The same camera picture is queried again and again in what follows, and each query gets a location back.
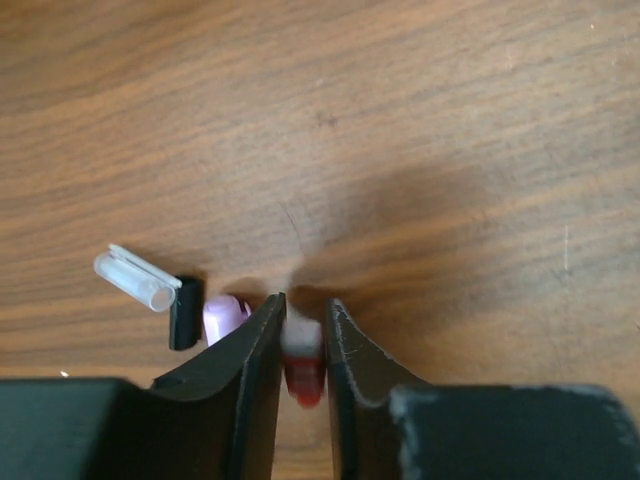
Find clear gel pen cap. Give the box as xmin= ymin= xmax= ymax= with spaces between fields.
xmin=93 ymin=244 xmax=182 ymax=313

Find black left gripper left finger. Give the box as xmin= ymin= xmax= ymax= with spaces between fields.
xmin=1 ymin=293 xmax=286 ymax=479

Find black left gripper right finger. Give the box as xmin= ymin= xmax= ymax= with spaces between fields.
xmin=325 ymin=299 xmax=639 ymax=479

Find small black cap piece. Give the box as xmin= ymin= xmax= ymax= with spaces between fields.
xmin=168 ymin=275 xmax=204 ymax=351

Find purple highlighter cap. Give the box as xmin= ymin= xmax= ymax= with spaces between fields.
xmin=202 ymin=295 xmax=252 ymax=347

